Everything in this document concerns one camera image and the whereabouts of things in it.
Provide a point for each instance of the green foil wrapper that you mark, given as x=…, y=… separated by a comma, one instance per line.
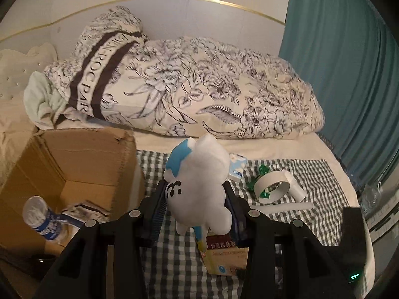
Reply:
x=263, y=171

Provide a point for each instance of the white headboard with gold trim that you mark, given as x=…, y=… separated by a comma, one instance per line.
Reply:
x=202, y=18

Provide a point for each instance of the black round object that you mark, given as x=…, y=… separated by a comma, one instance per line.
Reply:
x=42, y=260

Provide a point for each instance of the light green cloth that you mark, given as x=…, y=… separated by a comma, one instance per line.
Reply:
x=43, y=99

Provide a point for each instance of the teal curtain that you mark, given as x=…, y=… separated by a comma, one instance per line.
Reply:
x=343, y=68

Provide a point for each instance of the pack of water bottles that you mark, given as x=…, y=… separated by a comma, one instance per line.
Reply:
x=371, y=196

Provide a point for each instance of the blue and white tissue pack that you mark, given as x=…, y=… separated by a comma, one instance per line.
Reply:
x=237, y=166

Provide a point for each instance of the white cylindrical bottle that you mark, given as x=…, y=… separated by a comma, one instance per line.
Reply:
x=296, y=191

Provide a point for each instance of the white tape roll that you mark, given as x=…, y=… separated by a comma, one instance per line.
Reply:
x=271, y=179

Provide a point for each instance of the red and yellow carton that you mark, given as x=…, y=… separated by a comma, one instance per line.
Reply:
x=224, y=255

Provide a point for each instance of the grey checked cloth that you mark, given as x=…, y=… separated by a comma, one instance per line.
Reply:
x=318, y=187

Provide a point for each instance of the white tape strip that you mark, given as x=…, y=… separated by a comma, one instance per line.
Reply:
x=290, y=207

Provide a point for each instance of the black packet with white label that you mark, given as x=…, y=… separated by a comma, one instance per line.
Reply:
x=87, y=210

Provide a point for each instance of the floral print duvet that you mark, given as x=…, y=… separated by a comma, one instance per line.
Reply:
x=187, y=78

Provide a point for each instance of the white and blue plush toy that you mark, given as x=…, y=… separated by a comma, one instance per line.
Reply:
x=199, y=177

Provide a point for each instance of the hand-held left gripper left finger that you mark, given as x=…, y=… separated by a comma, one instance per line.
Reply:
x=157, y=221

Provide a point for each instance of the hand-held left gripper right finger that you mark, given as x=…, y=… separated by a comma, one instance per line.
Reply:
x=238, y=224

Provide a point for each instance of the cardboard box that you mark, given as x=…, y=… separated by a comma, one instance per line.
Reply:
x=87, y=152

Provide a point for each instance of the clear plastic bottle blue label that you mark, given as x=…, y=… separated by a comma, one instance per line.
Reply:
x=40, y=215

